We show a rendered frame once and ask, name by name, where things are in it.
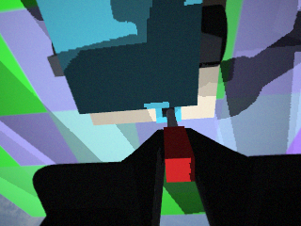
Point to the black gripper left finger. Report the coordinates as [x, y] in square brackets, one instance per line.
[135, 183]

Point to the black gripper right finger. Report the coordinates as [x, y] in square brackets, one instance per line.
[231, 185]

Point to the beige wooden ramp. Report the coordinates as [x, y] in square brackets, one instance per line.
[207, 89]

